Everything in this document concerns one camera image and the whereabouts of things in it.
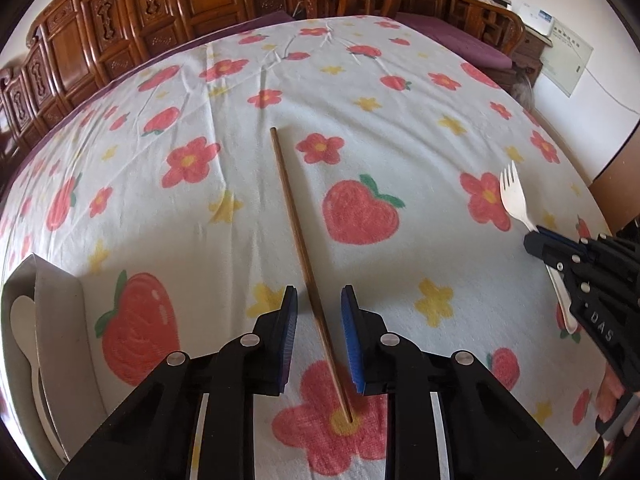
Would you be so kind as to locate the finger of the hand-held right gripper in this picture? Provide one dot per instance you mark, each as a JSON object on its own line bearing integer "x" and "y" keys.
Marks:
{"x": 547, "y": 254}
{"x": 562, "y": 241}

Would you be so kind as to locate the white plastic spoon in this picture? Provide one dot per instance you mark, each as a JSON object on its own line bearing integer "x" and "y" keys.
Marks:
{"x": 22, "y": 325}

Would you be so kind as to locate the white plastic fork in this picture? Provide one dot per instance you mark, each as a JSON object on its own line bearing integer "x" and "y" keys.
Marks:
{"x": 515, "y": 200}

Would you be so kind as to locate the person's right hand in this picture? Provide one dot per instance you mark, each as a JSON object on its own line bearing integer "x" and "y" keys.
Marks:
{"x": 609, "y": 395}

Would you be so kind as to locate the wall chart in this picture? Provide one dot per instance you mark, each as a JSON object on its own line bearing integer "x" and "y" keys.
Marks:
{"x": 567, "y": 62}

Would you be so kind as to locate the grey cutlery tray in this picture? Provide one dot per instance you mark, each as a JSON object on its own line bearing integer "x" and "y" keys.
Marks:
{"x": 55, "y": 340}

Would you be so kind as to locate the wooden nightstand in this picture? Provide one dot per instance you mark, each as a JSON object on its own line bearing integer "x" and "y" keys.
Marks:
{"x": 530, "y": 55}

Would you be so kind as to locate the clear plastic bag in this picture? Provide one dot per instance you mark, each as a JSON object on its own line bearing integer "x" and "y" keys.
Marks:
{"x": 522, "y": 87}

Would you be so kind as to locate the brown wooden chopstick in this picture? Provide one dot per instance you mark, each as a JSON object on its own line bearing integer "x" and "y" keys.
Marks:
{"x": 300, "y": 255}

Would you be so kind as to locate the white appliance box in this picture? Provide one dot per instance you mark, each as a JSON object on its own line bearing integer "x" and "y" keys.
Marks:
{"x": 535, "y": 17}

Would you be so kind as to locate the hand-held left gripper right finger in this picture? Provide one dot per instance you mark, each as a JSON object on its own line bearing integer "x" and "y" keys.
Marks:
{"x": 351, "y": 335}

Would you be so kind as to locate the floral strawberry bed sheet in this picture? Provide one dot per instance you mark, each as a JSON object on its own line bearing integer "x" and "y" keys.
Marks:
{"x": 400, "y": 125}

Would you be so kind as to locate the flat cardboard sheet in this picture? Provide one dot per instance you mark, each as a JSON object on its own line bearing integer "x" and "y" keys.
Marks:
{"x": 620, "y": 180}

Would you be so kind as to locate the purple seat cushion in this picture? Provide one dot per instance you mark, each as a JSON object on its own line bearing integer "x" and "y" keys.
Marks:
{"x": 450, "y": 37}

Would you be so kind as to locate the wooden side armchair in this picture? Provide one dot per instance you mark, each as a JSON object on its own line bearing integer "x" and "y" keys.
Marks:
{"x": 485, "y": 20}

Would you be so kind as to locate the purple bed sheet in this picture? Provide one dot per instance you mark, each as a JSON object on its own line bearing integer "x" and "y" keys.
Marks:
{"x": 267, "y": 22}

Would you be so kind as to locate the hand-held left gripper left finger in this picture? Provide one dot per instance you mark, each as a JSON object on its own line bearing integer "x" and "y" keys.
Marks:
{"x": 289, "y": 332}

